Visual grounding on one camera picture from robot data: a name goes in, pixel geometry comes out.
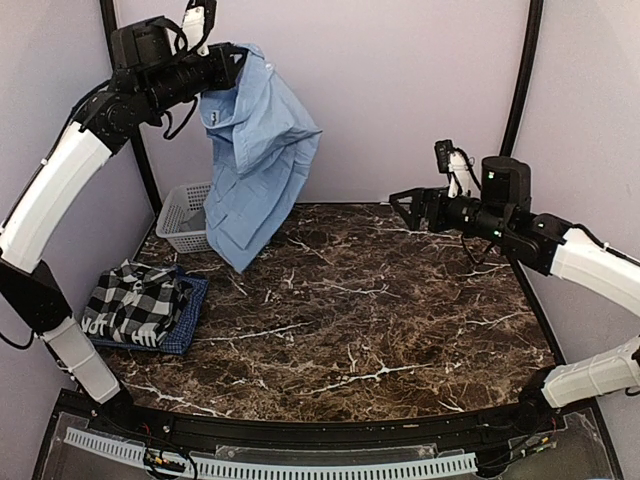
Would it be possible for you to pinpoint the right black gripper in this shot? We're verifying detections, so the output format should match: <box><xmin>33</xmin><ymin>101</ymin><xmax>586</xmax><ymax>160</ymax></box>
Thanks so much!
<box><xmin>390</xmin><ymin>186</ymin><xmax>512</xmax><ymax>245</ymax></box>

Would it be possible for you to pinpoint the light blue long sleeve shirt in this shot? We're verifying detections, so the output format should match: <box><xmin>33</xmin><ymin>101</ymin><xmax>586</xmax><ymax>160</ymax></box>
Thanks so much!
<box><xmin>200</xmin><ymin>44</ymin><xmax>322</xmax><ymax>273</ymax></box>

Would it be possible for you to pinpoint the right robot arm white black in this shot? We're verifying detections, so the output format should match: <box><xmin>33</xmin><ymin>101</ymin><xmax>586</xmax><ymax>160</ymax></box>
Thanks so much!
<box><xmin>389</xmin><ymin>152</ymin><xmax>639</xmax><ymax>434</ymax></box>

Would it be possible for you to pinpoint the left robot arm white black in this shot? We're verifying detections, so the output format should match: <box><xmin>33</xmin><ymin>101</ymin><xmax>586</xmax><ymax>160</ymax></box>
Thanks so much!
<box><xmin>1</xmin><ymin>6</ymin><xmax>248</xmax><ymax>436</ymax></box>

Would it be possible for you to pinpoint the grey shirt in basket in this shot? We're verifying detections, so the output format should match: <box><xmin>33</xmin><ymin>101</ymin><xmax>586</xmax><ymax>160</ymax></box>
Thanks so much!
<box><xmin>179</xmin><ymin>210</ymin><xmax>206</xmax><ymax>233</ymax></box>

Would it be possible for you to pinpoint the white plastic mesh basket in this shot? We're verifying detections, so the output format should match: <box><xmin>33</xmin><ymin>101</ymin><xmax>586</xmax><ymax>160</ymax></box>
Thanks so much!
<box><xmin>156</xmin><ymin>182</ymin><xmax>211</xmax><ymax>254</ymax></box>

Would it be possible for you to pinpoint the black white plaid folded shirt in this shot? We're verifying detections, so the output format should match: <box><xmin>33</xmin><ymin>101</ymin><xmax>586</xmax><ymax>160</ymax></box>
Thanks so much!
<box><xmin>80</xmin><ymin>260</ymin><xmax>192</xmax><ymax>348</ymax></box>

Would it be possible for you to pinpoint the blue checked folded shirt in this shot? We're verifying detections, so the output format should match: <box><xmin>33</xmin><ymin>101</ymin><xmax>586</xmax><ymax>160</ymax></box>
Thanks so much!
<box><xmin>89</xmin><ymin>266</ymin><xmax>209</xmax><ymax>355</ymax></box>

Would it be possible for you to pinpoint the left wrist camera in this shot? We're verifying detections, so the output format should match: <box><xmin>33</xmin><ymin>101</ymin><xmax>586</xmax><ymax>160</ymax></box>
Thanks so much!
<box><xmin>182</xmin><ymin>0</ymin><xmax>217</xmax><ymax>56</ymax></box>

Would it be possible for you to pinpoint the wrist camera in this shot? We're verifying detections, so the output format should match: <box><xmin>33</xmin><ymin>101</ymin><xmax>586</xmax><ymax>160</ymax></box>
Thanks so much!
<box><xmin>434</xmin><ymin>139</ymin><xmax>475</xmax><ymax>198</ymax></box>
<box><xmin>182</xmin><ymin>0</ymin><xmax>217</xmax><ymax>56</ymax></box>

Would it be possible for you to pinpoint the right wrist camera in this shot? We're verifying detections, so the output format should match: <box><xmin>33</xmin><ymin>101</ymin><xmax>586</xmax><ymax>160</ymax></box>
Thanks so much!
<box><xmin>434</xmin><ymin>139</ymin><xmax>475</xmax><ymax>198</ymax></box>

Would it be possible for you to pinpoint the left black frame post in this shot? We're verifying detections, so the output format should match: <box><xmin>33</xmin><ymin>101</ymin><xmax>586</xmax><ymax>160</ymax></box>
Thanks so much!
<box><xmin>98</xmin><ymin>0</ymin><xmax>164</xmax><ymax>215</ymax></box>

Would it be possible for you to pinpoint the black frame post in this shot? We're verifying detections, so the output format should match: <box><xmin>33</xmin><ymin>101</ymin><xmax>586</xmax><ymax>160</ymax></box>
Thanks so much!
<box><xmin>98</xmin><ymin>0</ymin><xmax>164</xmax><ymax>215</ymax></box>
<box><xmin>500</xmin><ymin>0</ymin><xmax>544</xmax><ymax>156</ymax></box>

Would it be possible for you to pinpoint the right black frame post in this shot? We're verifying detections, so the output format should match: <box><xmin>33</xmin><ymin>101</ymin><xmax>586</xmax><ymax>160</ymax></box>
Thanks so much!
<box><xmin>500</xmin><ymin>0</ymin><xmax>544</xmax><ymax>156</ymax></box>

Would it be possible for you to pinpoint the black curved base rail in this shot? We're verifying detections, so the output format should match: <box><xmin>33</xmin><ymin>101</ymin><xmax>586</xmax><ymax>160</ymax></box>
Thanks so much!
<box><xmin>54</xmin><ymin>389</ymin><xmax>592</xmax><ymax>451</ymax></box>

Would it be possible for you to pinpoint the white slotted cable duct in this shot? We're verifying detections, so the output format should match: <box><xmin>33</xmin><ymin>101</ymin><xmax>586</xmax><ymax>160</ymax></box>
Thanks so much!
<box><xmin>64</xmin><ymin>428</ymin><xmax>477</xmax><ymax>480</ymax></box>

